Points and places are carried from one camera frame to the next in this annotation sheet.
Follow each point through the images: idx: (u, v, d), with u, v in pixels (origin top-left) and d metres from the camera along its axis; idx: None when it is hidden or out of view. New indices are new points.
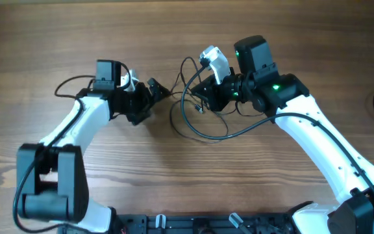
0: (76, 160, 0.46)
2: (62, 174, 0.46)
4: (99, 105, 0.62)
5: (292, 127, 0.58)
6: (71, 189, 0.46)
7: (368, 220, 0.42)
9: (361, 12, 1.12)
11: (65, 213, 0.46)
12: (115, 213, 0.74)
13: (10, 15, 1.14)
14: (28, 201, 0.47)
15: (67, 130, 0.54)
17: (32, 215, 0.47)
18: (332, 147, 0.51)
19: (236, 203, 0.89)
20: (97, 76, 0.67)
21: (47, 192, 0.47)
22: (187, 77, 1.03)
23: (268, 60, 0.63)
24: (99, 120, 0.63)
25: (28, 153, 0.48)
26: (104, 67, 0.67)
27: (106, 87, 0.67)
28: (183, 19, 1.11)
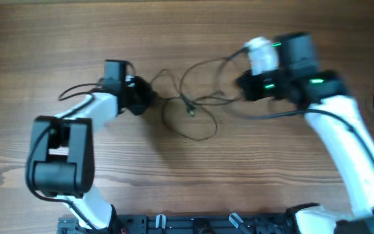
0: (87, 130, 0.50)
2: (74, 143, 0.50)
4: (107, 99, 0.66)
5: (323, 125, 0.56)
6: (80, 158, 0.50)
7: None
9: (363, 11, 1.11)
11: (72, 182, 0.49)
12: (115, 213, 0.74)
13: (8, 15, 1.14)
14: (37, 171, 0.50)
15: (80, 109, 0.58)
17: (41, 185, 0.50)
18: (364, 158, 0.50)
19: (236, 203, 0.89)
20: (106, 75, 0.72)
21: (56, 162, 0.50)
22: (187, 78, 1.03)
23: (306, 52, 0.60)
24: (108, 112, 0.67)
25: (43, 122, 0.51)
26: (112, 67, 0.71)
27: (113, 86, 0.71)
28: (183, 19, 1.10)
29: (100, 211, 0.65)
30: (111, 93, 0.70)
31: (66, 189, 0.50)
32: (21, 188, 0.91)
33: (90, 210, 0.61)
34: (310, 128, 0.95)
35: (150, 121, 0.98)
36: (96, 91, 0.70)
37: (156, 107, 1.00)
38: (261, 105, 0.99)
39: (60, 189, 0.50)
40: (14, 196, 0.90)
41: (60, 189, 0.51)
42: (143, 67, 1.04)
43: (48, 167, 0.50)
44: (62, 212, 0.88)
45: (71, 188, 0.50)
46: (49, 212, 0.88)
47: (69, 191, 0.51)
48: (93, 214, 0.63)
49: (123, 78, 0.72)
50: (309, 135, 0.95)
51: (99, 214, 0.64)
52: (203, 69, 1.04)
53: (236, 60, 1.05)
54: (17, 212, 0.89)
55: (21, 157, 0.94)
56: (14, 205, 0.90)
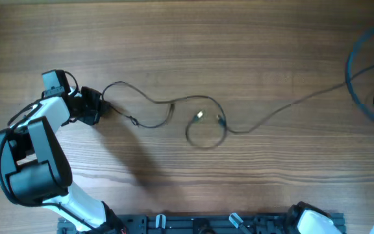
0: (45, 125, 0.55)
2: (38, 142, 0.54)
4: (54, 100, 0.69)
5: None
6: (48, 153, 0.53)
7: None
9: (365, 10, 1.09)
11: (50, 178, 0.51)
12: (109, 208, 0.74)
13: (9, 15, 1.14)
14: (13, 181, 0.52)
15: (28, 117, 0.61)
17: (22, 194, 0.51)
18: None
19: (236, 203, 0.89)
20: (46, 87, 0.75)
21: (26, 167, 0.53)
22: (187, 78, 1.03)
23: None
24: (60, 114, 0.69)
25: None
26: (50, 77, 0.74)
27: (57, 93, 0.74)
28: (183, 19, 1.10)
29: (92, 208, 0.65)
30: (58, 96, 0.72)
31: (47, 188, 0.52)
32: None
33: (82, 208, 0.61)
34: (309, 128, 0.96)
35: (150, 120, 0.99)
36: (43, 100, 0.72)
37: (156, 107, 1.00)
38: (262, 105, 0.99)
39: (42, 192, 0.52)
40: None
41: (42, 192, 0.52)
42: (143, 67, 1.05)
43: (21, 174, 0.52)
44: None
45: (52, 186, 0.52)
46: (48, 212, 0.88)
47: (52, 190, 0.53)
48: (86, 212, 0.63)
49: (64, 85, 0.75)
50: (310, 135, 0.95)
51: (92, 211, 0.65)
52: (204, 69, 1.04)
53: (236, 60, 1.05)
54: (17, 212, 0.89)
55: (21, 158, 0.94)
56: (14, 205, 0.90)
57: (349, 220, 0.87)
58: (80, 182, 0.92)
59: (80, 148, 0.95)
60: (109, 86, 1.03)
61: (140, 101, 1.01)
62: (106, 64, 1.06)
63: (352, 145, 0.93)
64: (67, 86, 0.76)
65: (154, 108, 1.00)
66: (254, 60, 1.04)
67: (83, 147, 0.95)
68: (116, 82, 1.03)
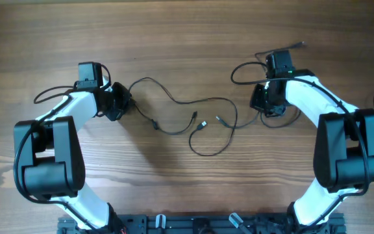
0: (69, 127, 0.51)
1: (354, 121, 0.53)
2: (60, 142, 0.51)
4: (85, 96, 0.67)
5: (295, 93, 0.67)
6: (67, 156, 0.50)
7: (335, 131, 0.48)
9: (366, 10, 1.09)
11: (63, 181, 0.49)
12: (113, 211, 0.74)
13: (9, 15, 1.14)
14: (27, 175, 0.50)
15: (58, 110, 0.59)
17: (33, 190, 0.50)
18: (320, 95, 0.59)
19: (236, 203, 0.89)
20: (80, 77, 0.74)
21: (44, 164, 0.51)
22: (187, 78, 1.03)
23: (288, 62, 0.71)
24: (87, 110, 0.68)
25: (24, 127, 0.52)
26: (85, 69, 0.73)
27: (90, 86, 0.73)
28: (183, 19, 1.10)
29: (97, 209, 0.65)
30: (89, 91, 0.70)
31: (58, 190, 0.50)
32: None
33: (84, 208, 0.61)
34: (309, 128, 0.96)
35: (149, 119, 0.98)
36: (73, 92, 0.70)
37: (156, 107, 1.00)
38: None
39: (52, 191, 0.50)
40: (14, 196, 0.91)
41: (52, 191, 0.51)
42: (143, 67, 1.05)
43: (37, 169, 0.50)
44: (61, 212, 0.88)
45: (63, 188, 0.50)
46: (49, 212, 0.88)
47: (63, 191, 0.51)
48: (90, 212, 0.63)
49: (99, 78, 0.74)
50: (310, 135, 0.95)
51: (96, 211, 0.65)
52: (203, 69, 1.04)
53: (236, 60, 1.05)
54: (17, 212, 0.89)
55: None
56: (14, 205, 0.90)
57: (349, 220, 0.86)
58: None
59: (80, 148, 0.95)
60: (136, 82, 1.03)
61: (141, 101, 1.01)
62: (106, 64, 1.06)
63: None
64: (100, 80, 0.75)
65: (154, 107, 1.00)
66: (254, 60, 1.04)
67: (84, 147, 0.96)
68: (141, 79, 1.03)
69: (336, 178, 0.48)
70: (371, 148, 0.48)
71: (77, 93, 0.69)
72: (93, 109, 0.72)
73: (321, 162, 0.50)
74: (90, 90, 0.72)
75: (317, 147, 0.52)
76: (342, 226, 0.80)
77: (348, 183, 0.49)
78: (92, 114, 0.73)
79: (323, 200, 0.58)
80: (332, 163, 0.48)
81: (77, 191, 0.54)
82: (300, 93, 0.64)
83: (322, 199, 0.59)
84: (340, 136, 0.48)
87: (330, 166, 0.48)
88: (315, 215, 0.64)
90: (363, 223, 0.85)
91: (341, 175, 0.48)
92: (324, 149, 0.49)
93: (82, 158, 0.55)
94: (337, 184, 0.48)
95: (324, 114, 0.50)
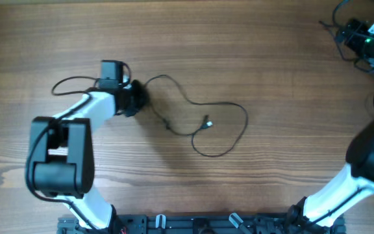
0: (86, 130, 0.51)
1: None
2: (74, 143, 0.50)
4: (104, 97, 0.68)
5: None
6: (79, 158, 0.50)
7: None
9: (365, 10, 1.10)
11: (73, 182, 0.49)
12: (115, 213, 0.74)
13: (9, 15, 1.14)
14: (37, 171, 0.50)
15: (76, 110, 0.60)
17: (42, 186, 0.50)
18: None
19: (236, 203, 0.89)
20: (101, 75, 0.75)
21: (55, 162, 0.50)
22: (187, 78, 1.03)
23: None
24: (106, 110, 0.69)
25: (41, 122, 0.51)
26: (108, 67, 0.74)
27: (111, 86, 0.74)
28: (183, 20, 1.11)
29: (100, 212, 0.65)
30: (108, 93, 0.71)
31: (66, 190, 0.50)
32: (21, 188, 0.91)
33: (89, 210, 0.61)
34: (309, 128, 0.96)
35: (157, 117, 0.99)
36: (93, 91, 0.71)
37: (156, 107, 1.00)
38: (262, 105, 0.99)
39: (60, 190, 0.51)
40: (14, 196, 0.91)
41: (60, 190, 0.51)
42: (143, 68, 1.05)
43: (47, 168, 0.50)
44: (62, 212, 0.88)
45: (72, 188, 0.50)
46: (49, 212, 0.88)
47: (70, 192, 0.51)
48: (93, 215, 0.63)
49: (120, 78, 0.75)
50: (309, 135, 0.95)
51: (99, 213, 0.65)
52: (203, 69, 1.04)
53: (236, 60, 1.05)
54: (17, 212, 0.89)
55: (21, 157, 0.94)
56: (14, 205, 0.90)
57: (348, 220, 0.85)
58: None
59: None
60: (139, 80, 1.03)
61: None
62: None
63: None
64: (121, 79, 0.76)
65: (154, 107, 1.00)
66: (254, 60, 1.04)
67: None
68: (141, 79, 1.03)
69: (362, 162, 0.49)
70: None
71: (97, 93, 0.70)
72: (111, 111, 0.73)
73: (360, 149, 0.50)
74: (111, 90, 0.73)
75: (356, 141, 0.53)
76: (342, 226, 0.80)
77: (373, 172, 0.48)
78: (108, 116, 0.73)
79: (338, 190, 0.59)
80: (368, 153, 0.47)
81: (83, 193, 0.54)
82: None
83: (337, 189, 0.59)
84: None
87: (363, 154, 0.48)
88: (321, 210, 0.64)
90: (363, 223, 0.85)
91: (373, 164, 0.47)
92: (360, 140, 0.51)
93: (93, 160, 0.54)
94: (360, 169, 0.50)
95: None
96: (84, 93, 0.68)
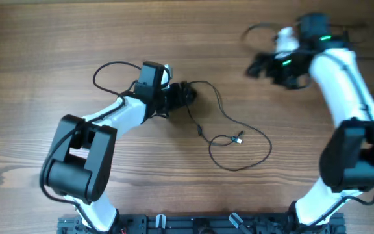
0: (110, 140, 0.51)
1: None
2: (97, 151, 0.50)
4: (137, 105, 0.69)
5: (323, 71, 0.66)
6: (97, 168, 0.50)
7: (351, 143, 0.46)
9: (365, 11, 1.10)
11: (84, 189, 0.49)
12: (119, 217, 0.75)
13: (9, 15, 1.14)
14: (52, 169, 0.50)
15: (108, 115, 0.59)
17: (53, 184, 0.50)
18: (349, 86, 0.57)
19: (236, 203, 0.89)
20: (140, 80, 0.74)
21: (73, 165, 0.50)
22: (187, 78, 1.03)
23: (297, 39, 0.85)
24: (134, 118, 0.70)
25: (70, 122, 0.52)
26: (148, 73, 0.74)
27: (146, 92, 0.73)
28: (183, 19, 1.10)
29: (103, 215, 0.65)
30: (143, 102, 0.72)
31: (76, 194, 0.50)
32: (21, 188, 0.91)
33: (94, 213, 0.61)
34: (309, 128, 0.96)
35: (174, 120, 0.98)
36: (129, 96, 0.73)
37: None
38: (262, 105, 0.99)
39: (71, 193, 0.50)
40: (13, 196, 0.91)
41: (70, 193, 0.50)
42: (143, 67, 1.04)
43: (63, 168, 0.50)
44: (62, 212, 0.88)
45: (82, 195, 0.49)
46: (49, 212, 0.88)
47: (79, 197, 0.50)
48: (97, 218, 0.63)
49: (157, 86, 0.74)
50: (310, 135, 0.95)
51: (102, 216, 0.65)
52: (203, 69, 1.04)
53: (236, 60, 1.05)
54: (17, 212, 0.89)
55: (21, 157, 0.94)
56: (14, 205, 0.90)
57: (348, 220, 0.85)
58: None
59: None
60: None
61: None
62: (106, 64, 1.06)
63: None
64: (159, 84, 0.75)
65: None
66: None
67: None
68: None
69: (341, 179, 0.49)
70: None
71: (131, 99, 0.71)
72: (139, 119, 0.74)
73: (330, 167, 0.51)
74: (145, 98, 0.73)
75: (328, 152, 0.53)
76: (343, 227, 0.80)
77: (354, 184, 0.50)
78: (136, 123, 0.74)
79: (326, 199, 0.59)
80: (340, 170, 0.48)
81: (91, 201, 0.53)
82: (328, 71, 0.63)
83: (324, 198, 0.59)
84: (359, 147, 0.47)
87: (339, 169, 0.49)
88: (315, 215, 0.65)
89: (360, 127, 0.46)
90: (363, 223, 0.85)
91: (349, 178, 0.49)
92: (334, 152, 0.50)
93: (108, 170, 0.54)
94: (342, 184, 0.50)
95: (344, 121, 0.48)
96: (120, 97, 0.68)
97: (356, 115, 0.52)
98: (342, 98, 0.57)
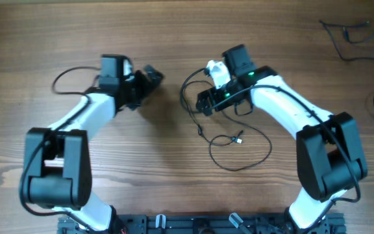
0: (82, 142, 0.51)
1: (327, 118, 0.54)
2: (69, 157, 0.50)
4: (104, 100, 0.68)
5: (262, 102, 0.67)
6: (75, 172, 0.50)
7: (315, 151, 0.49)
9: (364, 11, 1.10)
11: (69, 195, 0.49)
12: (115, 213, 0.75)
13: (8, 15, 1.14)
14: (32, 186, 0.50)
15: (74, 117, 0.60)
17: (37, 200, 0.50)
18: (290, 103, 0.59)
19: (236, 203, 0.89)
20: (102, 73, 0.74)
21: (51, 175, 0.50)
22: (187, 78, 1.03)
23: (247, 58, 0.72)
24: (103, 114, 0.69)
25: (36, 135, 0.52)
26: (108, 64, 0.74)
27: (110, 84, 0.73)
28: (183, 19, 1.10)
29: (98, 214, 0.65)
30: (108, 95, 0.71)
31: (63, 204, 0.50)
32: None
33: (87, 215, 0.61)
34: None
35: (174, 120, 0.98)
36: (92, 93, 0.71)
37: (156, 107, 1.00)
38: None
39: (57, 203, 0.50)
40: (14, 196, 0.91)
41: (57, 204, 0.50)
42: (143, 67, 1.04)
43: (42, 181, 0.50)
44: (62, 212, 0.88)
45: (67, 202, 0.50)
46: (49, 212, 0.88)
47: (67, 205, 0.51)
48: (92, 219, 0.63)
49: (120, 75, 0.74)
50: None
51: (98, 216, 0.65)
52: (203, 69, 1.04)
53: None
54: (18, 212, 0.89)
55: (21, 158, 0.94)
56: (15, 205, 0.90)
57: (349, 220, 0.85)
58: None
59: None
60: None
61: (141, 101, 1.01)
62: None
63: None
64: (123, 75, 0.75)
65: (154, 108, 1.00)
66: (254, 60, 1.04)
67: None
68: None
69: (325, 191, 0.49)
70: (351, 153, 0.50)
71: (95, 95, 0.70)
72: (111, 112, 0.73)
73: (310, 184, 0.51)
74: (110, 90, 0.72)
75: (301, 169, 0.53)
76: (343, 226, 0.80)
77: (337, 190, 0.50)
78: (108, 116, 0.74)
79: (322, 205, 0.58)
80: (319, 179, 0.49)
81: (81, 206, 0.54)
82: (266, 99, 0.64)
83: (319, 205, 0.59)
84: (323, 151, 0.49)
87: (318, 181, 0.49)
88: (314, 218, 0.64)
89: (315, 133, 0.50)
90: (363, 223, 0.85)
91: (330, 185, 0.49)
92: (305, 167, 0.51)
93: (90, 172, 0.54)
94: (328, 195, 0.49)
95: (300, 132, 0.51)
96: (83, 96, 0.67)
97: (307, 123, 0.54)
98: (287, 117, 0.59)
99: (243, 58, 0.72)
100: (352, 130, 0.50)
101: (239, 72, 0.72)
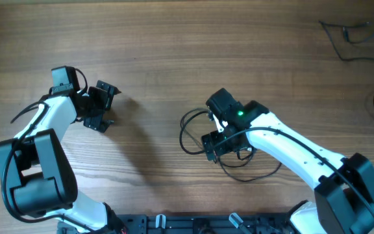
0: (52, 140, 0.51)
1: (340, 164, 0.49)
2: (45, 158, 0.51)
4: (62, 101, 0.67)
5: (258, 142, 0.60)
6: (56, 170, 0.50)
7: (336, 197, 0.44)
9: (363, 11, 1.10)
11: (56, 194, 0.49)
12: (112, 210, 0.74)
13: (9, 15, 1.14)
14: (17, 195, 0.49)
15: (37, 122, 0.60)
17: (26, 209, 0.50)
18: (295, 147, 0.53)
19: (236, 203, 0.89)
20: (54, 84, 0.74)
21: (33, 180, 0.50)
22: (187, 78, 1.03)
23: (232, 99, 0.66)
24: (67, 115, 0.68)
25: (4, 146, 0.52)
26: (59, 74, 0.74)
27: (65, 90, 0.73)
28: (183, 19, 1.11)
29: (93, 212, 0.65)
30: (65, 95, 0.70)
31: (53, 205, 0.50)
32: None
33: (82, 215, 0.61)
34: (310, 128, 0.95)
35: (174, 120, 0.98)
36: (49, 97, 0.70)
37: (156, 107, 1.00)
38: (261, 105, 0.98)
39: (47, 207, 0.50)
40: None
41: (47, 207, 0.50)
42: (143, 68, 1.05)
43: (27, 188, 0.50)
44: None
45: (56, 201, 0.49)
46: None
47: (57, 205, 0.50)
48: (88, 218, 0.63)
49: (73, 82, 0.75)
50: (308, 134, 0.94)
51: (93, 215, 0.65)
52: (203, 69, 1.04)
53: (235, 60, 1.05)
54: None
55: None
56: None
57: None
58: (80, 182, 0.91)
59: (80, 147, 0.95)
60: (138, 81, 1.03)
61: (141, 101, 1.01)
62: (106, 64, 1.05)
63: (352, 145, 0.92)
64: (76, 83, 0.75)
65: (154, 108, 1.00)
66: (254, 60, 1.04)
67: (84, 147, 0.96)
68: (141, 80, 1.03)
69: None
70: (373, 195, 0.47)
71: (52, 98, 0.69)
72: (74, 110, 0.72)
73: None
74: (65, 92, 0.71)
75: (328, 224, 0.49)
76: None
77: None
78: (74, 116, 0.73)
79: None
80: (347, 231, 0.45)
81: (71, 204, 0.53)
82: (263, 141, 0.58)
83: None
84: (345, 204, 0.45)
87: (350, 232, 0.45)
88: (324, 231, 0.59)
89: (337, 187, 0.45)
90: None
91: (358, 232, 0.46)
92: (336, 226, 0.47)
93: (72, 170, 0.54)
94: None
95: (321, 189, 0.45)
96: (39, 104, 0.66)
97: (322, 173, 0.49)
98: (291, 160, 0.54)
99: (226, 100, 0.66)
100: (333, 155, 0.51)
101: (228, 117, 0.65)
